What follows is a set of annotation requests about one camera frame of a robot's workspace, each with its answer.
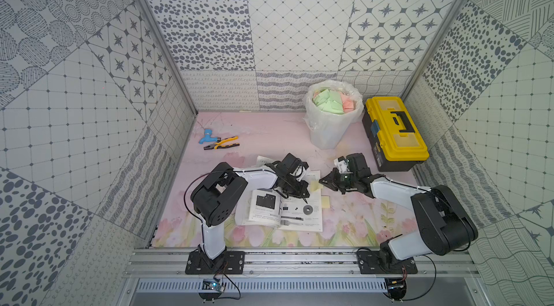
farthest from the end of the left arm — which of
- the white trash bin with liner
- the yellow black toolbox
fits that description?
the yellow black toolbox

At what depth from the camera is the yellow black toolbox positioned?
0.87 metres

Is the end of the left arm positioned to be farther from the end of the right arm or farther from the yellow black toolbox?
the yellow black toolbox

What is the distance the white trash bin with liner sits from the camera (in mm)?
860
